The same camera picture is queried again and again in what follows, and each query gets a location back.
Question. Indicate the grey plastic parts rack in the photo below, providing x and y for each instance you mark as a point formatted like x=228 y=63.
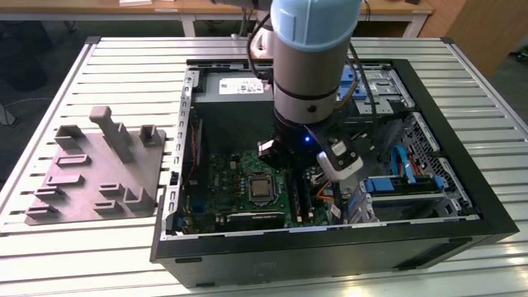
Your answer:
x=95 y=173

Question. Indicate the hard disk in blue carrier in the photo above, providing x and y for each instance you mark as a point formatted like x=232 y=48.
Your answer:
x=383 y=185

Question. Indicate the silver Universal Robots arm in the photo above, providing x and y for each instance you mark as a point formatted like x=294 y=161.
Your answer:
x=310 y=77

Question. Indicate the silver drive bay cage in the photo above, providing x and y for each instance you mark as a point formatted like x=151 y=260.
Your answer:
x=392 y=83

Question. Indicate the black open PC case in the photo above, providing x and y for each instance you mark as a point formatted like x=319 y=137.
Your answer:
x=288 y=263

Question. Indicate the brown wooden cabinet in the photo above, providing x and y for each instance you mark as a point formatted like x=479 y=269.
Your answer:
x=487 y=31

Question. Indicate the silver disk bay cage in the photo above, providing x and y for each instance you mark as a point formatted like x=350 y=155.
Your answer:
x=408 y=197

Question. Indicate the wooden desk white frame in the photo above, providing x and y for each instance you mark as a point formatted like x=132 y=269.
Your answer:
x=396 y=7

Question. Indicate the CPU socket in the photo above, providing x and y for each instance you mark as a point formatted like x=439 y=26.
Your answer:
x=259 y=203

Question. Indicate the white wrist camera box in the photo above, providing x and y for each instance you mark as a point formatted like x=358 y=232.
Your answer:
x=340 y=167

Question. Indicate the blue plastic drive carrier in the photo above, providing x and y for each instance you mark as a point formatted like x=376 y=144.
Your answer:
x=348 y=79

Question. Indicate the black office chair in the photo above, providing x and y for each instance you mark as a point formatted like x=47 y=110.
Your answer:
x=24 y=62

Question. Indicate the grey power supply unit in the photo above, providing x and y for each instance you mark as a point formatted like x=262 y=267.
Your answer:
x=235 y=117

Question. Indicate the green motherboard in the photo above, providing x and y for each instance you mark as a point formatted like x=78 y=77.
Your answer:
x=224 y=173

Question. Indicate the silver CPU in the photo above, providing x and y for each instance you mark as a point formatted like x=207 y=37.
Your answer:
x=260 y=188

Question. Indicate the grey wrist camera block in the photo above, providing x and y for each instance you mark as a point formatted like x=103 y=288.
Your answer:
x=270 y=153

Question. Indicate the black graphics card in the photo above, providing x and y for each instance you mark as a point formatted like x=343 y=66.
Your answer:
x=255 y=220

